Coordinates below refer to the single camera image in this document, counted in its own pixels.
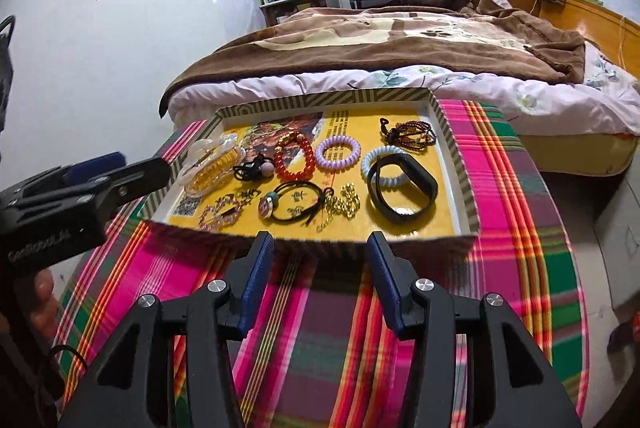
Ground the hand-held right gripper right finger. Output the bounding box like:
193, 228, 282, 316
365, 230, 583, 428

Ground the striped cardboard box tray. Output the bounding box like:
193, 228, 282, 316
137, 88, 481, 259

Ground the person's left hand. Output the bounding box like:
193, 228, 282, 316
29, 268, 60, 339

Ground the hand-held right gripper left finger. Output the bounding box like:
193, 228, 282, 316
57, 230, 276, 428

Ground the black hair tie round charm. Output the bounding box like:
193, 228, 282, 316
258, 180, 333, 229

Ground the white floral duvet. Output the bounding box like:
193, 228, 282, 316
165, 42, 640, 139

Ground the purple spiral hair tie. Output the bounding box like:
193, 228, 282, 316
315, 135, 362, 172

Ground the dark bead bracelet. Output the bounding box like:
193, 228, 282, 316
378, 118, 441, 153

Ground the red bead bracelet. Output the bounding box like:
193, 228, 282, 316
272, 131, 316, 179

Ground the clear hair claw clip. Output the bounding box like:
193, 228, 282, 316
181, 133, 247, 197

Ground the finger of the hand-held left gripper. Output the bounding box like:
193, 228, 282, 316
0, 156, 172, 222
20, 151, 126, 195

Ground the gold chain bracelet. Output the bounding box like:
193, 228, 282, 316
315, 185, 363, 233

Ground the brown blanket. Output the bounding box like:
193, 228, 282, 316
159, 0, 586, 119

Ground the pink crystal bracelet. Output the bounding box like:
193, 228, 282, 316
197, 193, 246, 231

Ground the black smart band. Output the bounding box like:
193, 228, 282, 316
366, 154, 438, 223

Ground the plaid cloth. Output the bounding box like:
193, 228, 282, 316
52, 100, 588, 428

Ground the wooden bed frame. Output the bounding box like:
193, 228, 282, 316
515, 0, 640, 176

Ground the desk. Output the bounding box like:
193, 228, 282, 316
259, 0, 341, 27

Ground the light blue spiral hair tie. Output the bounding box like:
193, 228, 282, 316
361, 146, 416, 191

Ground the black hair tie with ball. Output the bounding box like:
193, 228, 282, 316
232, 154, 276, 183

